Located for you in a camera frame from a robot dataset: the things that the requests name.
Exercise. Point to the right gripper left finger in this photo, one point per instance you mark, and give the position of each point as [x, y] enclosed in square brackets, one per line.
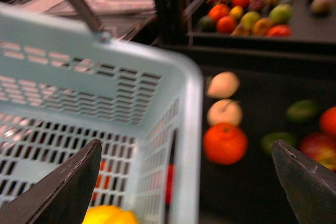
[63, 196]

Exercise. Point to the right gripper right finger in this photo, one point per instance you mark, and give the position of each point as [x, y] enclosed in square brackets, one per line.
[309, 186]

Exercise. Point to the yellow lemon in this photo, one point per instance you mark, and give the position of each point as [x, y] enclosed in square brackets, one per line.
[109, 214]

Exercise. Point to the teal plastic shopping basket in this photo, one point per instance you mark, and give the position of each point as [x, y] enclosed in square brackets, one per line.
[65, 83]

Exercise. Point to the black metal shelf rack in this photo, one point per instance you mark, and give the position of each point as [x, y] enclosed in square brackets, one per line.
[274, 74]

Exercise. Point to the green apple back shelf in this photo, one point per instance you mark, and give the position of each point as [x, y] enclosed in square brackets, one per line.
[281, 14]

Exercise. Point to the red apple front tray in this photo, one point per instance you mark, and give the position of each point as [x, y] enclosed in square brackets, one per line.
[319, 147]

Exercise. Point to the orange mandarin left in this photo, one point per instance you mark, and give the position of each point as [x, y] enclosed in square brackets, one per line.
[225, 144]

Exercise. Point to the white pear with stem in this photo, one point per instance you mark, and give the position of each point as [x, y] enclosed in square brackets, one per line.
[226, 110]

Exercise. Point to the orange fruit front left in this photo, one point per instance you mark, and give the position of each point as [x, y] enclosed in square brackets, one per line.
[218, 11]

